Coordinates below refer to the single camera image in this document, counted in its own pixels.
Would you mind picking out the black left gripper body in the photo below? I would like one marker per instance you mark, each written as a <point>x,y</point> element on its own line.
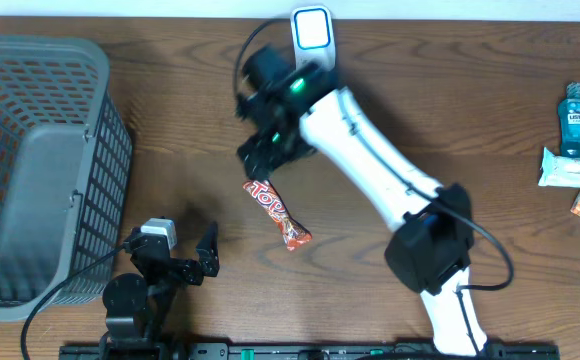
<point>183,272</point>

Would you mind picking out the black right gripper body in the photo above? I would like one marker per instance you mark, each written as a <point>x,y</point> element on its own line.
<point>272,148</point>

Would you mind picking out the red Top chocolate bar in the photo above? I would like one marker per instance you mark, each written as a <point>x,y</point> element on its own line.
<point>293,233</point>

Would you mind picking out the light blue wet wipes pack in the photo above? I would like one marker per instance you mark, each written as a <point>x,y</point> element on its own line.
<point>559,171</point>

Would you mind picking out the blue mouthwash bottle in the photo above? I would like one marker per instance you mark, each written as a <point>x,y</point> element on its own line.
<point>569,117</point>

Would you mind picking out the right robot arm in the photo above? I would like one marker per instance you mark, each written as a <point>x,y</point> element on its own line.
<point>431,225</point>

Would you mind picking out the white barcode scanner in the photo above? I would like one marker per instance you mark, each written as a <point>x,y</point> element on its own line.
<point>313,36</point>

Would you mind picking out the grey plastic shopping basket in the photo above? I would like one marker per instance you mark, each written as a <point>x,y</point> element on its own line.
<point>65,159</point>

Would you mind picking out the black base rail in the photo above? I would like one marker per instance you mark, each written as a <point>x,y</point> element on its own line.
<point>223,351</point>

